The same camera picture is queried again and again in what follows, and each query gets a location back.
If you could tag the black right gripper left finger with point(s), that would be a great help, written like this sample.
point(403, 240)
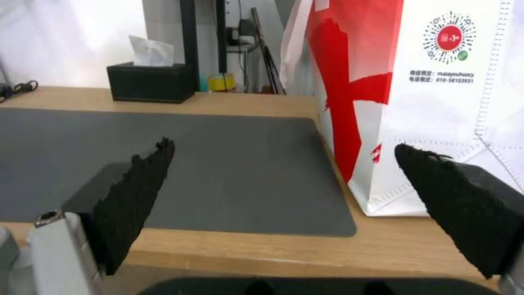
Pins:
point(127, 196)

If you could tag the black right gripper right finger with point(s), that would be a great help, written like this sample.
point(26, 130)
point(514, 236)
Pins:
point(458, 202)

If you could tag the white red takeout bag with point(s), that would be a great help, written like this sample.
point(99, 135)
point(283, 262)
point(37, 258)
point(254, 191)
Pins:
point(409, 92)

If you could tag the grey desk mat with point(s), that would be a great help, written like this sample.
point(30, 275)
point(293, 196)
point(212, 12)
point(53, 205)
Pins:
point(213, 159)

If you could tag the black tissue box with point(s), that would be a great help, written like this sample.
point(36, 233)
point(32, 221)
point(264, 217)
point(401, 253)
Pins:
point(149, 83)

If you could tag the teal cylinder container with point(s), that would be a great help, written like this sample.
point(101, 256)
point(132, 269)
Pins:
point(203, 82)

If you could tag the white tissue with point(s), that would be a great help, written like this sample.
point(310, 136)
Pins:
point(148, 52)

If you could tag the yellow tape roll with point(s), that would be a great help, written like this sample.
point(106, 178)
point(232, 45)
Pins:
point(221, 82)

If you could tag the black monitor stand post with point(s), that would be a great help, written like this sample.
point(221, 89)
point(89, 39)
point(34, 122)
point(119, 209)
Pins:
point(206, 40)

